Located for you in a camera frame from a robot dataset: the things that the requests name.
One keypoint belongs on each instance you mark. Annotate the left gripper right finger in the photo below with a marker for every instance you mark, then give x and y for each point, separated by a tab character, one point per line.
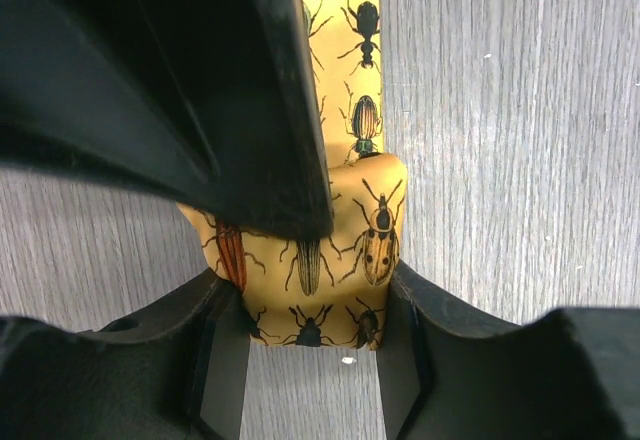
448	370

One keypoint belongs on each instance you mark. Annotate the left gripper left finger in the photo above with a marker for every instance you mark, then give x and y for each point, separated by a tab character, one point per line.
175	369

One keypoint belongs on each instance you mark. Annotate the yellow beetle print tie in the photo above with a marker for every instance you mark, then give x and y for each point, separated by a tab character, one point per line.
332	291

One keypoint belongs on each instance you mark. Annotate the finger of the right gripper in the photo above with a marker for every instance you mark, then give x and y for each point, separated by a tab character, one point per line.
177	98
295	135

